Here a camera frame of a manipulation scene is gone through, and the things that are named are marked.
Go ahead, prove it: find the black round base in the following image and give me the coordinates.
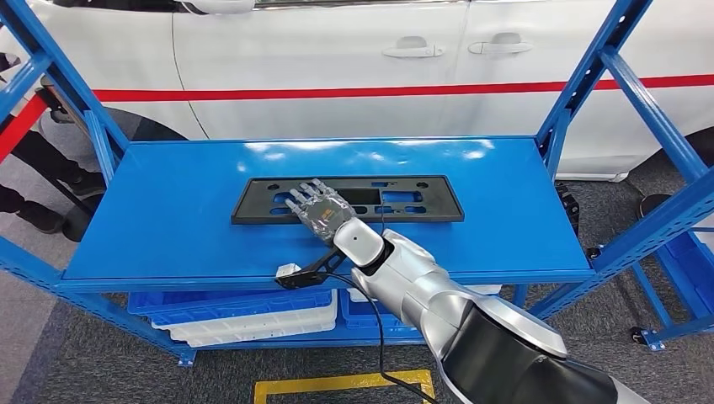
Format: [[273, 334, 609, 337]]
[[638, 193, 672, 220]]

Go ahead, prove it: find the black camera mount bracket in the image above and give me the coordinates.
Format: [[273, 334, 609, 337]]
[[274, 247, 349, 291]]

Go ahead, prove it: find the yellow floor tape square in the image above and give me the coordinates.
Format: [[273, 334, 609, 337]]
[[253, 369, 436, 404]]

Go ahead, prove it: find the black cable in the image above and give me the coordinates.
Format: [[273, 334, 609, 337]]
[[326, 271, 442, 404]]

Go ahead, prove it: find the white plastic crate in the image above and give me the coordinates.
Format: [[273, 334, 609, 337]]
[[346, 284, 504, 302], [150, 290, 339, 348]]

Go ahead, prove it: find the blue metal shelf rack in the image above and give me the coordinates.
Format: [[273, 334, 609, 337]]
[[0, 0, 714, 369]]

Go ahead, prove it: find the white car with red stripe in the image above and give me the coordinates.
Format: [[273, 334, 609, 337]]
[[0, 0, 714, 183]]

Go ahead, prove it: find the black plastic plate part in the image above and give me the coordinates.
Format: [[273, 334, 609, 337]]
[[231, 174, 466, 226]]

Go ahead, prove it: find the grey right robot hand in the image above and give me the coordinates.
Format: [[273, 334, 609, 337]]
[[285, 178, 358, 247]]

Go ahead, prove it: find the blue plastic crate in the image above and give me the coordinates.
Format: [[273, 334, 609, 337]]
[[340, 289, 425, 338], [126, 289, 336, 327], [657, 231, 714, 319]]

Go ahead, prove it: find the person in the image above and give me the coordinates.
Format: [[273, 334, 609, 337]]
[[9, 129, 107, 199], [0, 184, 65, 236]]

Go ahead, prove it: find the red barrier belt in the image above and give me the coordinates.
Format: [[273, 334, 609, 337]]
[[0, 94, 49, 162]]

